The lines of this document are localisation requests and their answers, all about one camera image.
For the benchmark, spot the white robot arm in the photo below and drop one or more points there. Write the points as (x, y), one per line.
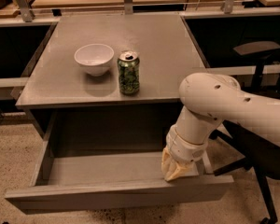
(208, 100)

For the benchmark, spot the grey top drawer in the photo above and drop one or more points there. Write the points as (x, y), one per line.
(101, 160)

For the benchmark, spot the black office chair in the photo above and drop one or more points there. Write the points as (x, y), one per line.
(259, 153)

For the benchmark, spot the white ceramic bowl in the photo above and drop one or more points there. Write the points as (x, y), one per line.
(94, 59)

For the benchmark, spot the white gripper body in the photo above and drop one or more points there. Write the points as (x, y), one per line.
(186, 149)

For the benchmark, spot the metal frame post left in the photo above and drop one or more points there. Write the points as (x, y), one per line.
(26, 12)

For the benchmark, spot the grey drawer cabinet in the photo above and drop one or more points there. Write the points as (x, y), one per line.
(167, 56)

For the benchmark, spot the green soda can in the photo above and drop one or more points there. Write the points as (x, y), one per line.
(128, 66)

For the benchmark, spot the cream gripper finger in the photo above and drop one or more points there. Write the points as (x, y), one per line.
(172, 169)

